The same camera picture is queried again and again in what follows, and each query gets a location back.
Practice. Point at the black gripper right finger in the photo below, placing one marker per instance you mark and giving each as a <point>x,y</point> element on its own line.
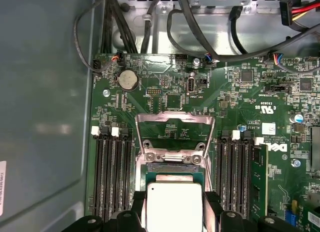
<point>211,217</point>

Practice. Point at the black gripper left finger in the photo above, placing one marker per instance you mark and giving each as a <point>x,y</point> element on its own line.
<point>138,217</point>

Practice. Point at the silver-topped CPU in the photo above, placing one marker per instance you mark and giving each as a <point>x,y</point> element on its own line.
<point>175,207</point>

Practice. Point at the metal socket cover frame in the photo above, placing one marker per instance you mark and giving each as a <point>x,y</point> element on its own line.
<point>195,116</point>

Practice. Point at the black RAM slot white clips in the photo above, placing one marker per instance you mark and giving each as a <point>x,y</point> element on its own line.
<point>232,179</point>
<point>100,179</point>
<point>258,141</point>
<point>118,179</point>

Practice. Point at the green RAM stick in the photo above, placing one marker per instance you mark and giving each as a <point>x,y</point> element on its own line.
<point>260,182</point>

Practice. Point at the green motherboard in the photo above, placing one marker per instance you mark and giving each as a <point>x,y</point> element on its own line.
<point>225,111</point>

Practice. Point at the silver chipset heatsink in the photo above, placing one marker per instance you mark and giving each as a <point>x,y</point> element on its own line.
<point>315,146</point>

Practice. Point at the internal USB port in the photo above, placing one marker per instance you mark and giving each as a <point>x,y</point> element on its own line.
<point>191,85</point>

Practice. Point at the silver coin battery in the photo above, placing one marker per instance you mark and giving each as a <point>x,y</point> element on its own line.
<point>128,80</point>

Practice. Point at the white label sticker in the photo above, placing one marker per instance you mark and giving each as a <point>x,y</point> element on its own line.
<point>2,187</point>

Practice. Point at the black PC case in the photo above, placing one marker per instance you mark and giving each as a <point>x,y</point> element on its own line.
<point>45,91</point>

